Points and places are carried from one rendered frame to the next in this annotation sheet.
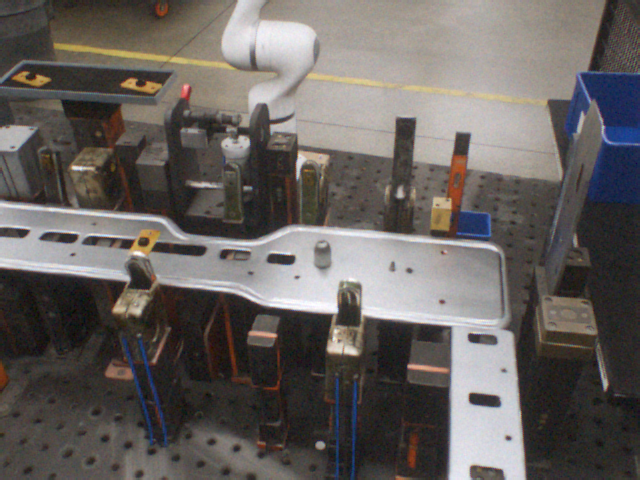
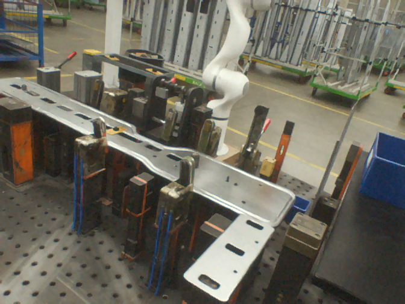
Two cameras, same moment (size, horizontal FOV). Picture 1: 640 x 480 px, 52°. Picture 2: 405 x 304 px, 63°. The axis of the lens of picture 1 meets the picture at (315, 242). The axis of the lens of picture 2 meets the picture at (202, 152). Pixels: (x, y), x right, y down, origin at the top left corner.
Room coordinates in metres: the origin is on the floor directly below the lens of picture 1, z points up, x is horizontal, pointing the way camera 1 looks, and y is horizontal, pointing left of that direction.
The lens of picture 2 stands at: (-0.01, -0.29, 1.50)
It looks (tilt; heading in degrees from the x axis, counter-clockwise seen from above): 25 degrees down; 15
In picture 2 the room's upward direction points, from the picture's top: 11 degrees clockwise
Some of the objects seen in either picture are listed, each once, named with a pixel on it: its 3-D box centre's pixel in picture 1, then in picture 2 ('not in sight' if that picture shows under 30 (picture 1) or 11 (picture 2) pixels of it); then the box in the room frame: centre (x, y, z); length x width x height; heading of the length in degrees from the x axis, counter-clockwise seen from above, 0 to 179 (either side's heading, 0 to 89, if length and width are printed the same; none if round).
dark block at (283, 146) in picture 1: (286, 224); (193, 157); (1.14, 0.06, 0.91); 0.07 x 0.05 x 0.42; 170
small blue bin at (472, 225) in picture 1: (466, 236); (293, 209); (1.28, -0.38, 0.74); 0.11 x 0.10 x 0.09; 80
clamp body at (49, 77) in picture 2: not in sight; (49, 105); (1.24, 0.87, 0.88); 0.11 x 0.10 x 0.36; 170
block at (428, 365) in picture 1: (421, 415); (208, 265); (0.68, -0.17, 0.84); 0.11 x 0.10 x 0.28; 170
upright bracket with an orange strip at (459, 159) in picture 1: (447, 242); (269, 189); (1.01, -0.26, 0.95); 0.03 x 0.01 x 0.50; 80
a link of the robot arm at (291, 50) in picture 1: (282, 70); (227, 95); (1.53, 0.07, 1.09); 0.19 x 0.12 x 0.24; 78
